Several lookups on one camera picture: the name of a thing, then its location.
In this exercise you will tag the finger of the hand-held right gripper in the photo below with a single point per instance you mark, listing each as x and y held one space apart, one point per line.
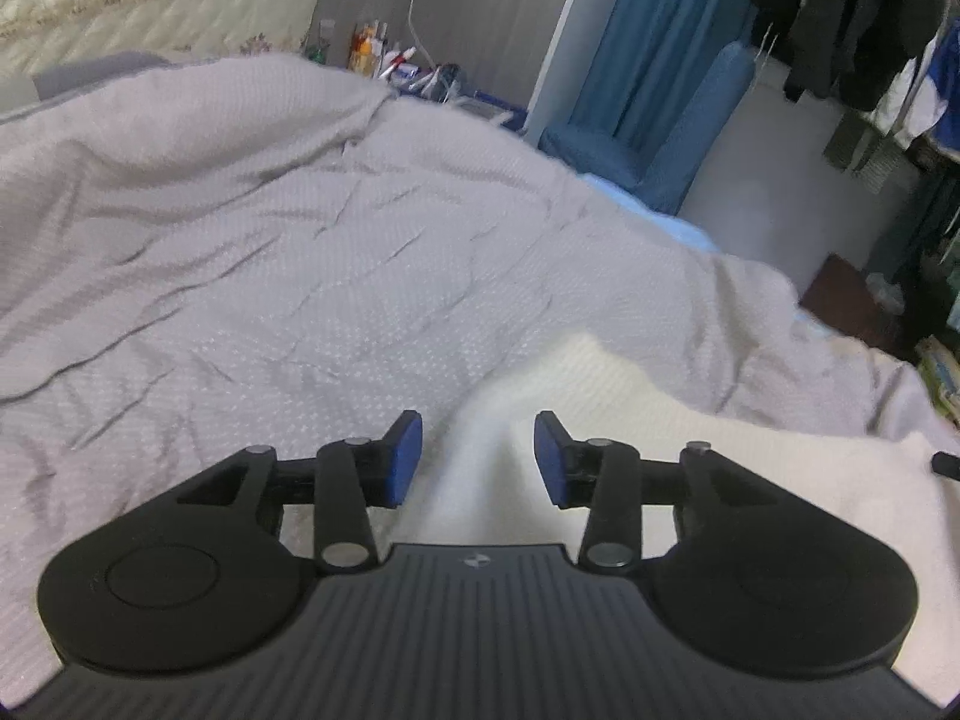
948 463

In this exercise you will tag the blue and white jacket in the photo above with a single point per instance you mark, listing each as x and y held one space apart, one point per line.
926 101

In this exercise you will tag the crumpled pale plastic bag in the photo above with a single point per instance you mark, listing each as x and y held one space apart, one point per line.
885 292

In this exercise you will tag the blue curtain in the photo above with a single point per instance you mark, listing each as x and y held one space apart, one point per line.
660 30

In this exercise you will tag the cream quilted headboard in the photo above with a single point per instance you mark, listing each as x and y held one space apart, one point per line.
150 0

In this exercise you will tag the grey pillow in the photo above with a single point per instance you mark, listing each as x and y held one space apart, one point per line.
90 75

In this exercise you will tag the light blue bed sheet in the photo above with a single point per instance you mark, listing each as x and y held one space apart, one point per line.
660 221

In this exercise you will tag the cream knit sweater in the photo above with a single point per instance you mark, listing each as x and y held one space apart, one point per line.
750 450

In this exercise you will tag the blue covered chair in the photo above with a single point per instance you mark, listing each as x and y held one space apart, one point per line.
675 142

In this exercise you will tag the dark blue box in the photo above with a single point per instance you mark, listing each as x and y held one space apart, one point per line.
499 106

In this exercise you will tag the grey bed blanket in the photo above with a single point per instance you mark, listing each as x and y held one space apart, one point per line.
262 240

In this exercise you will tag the black hanging jacket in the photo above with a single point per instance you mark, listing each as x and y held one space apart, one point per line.
847 15

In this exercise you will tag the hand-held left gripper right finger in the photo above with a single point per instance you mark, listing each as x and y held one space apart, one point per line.
551 461

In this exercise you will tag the group of toiletry bottles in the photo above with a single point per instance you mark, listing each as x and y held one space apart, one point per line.
371 52

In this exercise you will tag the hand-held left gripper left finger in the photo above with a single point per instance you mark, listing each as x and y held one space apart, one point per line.
401 459

